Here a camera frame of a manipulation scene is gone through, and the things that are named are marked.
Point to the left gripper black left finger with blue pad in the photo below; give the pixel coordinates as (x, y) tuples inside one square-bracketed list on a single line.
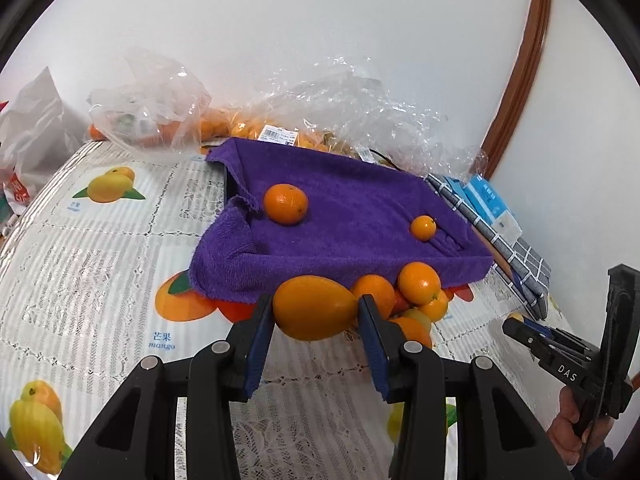
[(133, 437)]

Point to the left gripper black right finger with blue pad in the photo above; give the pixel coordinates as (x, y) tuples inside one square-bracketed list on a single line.
[(498, 435)]

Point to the oval orange mango fruit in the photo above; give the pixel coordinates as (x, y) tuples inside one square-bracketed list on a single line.
[(310, 308)]

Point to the small orange kumquat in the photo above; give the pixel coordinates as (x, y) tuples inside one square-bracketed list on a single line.
[(423, 228)]

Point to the large round orange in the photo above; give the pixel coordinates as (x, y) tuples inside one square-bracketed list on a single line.
[(285, 204)]

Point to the person's right hand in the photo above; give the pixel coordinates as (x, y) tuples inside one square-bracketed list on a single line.
[(561, 432)]

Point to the grey checked cloth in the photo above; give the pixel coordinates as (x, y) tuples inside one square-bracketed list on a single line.
[(523, 268)]

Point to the small orange right pile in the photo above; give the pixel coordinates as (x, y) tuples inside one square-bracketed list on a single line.
[(437, 308)]

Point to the small yellow green fruit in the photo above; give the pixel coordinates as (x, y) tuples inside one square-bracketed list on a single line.
[(418, 316)]

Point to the fruit print tablecloth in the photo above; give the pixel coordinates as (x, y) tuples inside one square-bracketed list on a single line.
[(79, 275)]

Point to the orange fruit upper pile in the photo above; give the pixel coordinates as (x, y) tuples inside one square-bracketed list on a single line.
[(419, 283)]

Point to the orange fruit in pile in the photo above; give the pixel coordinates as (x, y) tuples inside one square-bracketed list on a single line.
[(380, 289)]

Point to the blue white box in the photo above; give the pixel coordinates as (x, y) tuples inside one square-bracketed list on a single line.
[(487, 203)]

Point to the purple towel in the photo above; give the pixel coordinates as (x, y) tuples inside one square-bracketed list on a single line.
[(357, 223)]

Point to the white plastic bag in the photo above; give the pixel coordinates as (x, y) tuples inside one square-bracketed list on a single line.
[(39, 134)]

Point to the crumpled clear plastic bag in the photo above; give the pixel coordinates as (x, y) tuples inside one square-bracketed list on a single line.
[(157, 115)]

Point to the white barcode label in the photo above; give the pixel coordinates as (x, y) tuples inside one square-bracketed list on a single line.
[(277, 135)]

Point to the clear bag of kumquats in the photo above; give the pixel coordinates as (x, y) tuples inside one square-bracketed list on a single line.
[(338, 106)]

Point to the brown wooden door frame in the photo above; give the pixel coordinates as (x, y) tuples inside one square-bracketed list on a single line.
[(519, 85)]

